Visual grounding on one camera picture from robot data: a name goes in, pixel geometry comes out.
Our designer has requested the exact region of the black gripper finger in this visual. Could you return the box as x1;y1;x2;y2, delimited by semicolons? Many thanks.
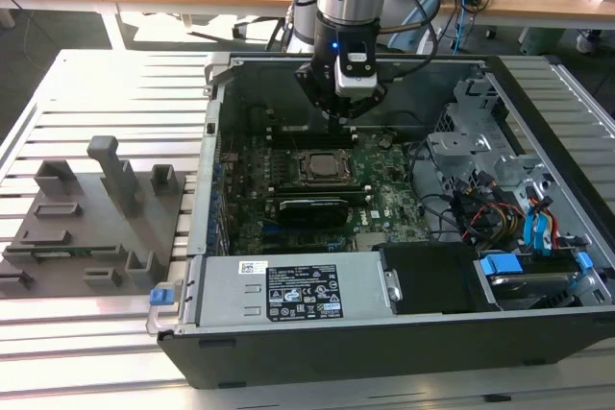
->
341;85;387;135
294;62;343;135

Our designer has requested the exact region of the black RAM stick white label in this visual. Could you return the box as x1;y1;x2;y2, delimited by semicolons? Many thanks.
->
266;123;357;138

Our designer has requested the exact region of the green motherboard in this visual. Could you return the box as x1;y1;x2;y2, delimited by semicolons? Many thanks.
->
215;129;433;257

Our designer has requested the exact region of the metal drive cage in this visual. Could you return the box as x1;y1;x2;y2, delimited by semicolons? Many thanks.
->
425;77;554;200

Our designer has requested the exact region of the black graphics card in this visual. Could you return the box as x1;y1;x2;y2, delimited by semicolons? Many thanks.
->
276;196;352;229

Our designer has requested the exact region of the silver chipset heatsink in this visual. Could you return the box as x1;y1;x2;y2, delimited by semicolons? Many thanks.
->
354;231;386;252

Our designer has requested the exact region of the black plastic shroud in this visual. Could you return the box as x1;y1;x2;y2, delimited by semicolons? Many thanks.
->
376;240;482;316

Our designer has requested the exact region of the blue disk carrier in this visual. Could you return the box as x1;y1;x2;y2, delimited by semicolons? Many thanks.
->
479;251;593;292

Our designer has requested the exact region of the grey power supply unit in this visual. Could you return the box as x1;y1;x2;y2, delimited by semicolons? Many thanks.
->
197;252;388;328

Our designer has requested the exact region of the hard disk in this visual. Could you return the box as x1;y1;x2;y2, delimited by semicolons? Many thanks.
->
485;271;580;311

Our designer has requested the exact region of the black open PC case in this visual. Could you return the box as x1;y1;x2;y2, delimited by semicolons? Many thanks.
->
156;52;615;390

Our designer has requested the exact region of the dark grey parts rack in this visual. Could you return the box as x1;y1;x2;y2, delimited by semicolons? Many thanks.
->
0;134;188;299

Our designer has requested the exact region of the green RAM stick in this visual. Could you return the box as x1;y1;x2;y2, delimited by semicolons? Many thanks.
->
32;247;93;257

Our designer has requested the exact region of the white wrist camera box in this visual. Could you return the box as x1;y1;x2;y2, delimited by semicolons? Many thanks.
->
334;51;380;97

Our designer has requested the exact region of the yellow red black wire bundle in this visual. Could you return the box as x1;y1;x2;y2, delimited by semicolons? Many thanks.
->
460;201;525;243

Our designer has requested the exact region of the blue flat wire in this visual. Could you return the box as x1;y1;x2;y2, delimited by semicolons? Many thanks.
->
540;212;554;255
522;203;542;253

